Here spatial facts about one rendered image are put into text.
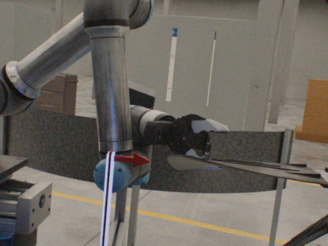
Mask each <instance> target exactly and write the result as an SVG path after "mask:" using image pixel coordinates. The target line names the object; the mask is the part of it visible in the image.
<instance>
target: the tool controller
mask: <svg viewBox="0 0 328 246"><path fill-rule="evenodd" d="M128 81H129V98H130V105H136V106H142V107H145V108H147V109H151V110H153V109H154V105H155V98H156V91H155V90H154V89H152V88H148V87H146V86H142V85H140V84H137V83H135V82H133V81H130V80H128Z"/></svg>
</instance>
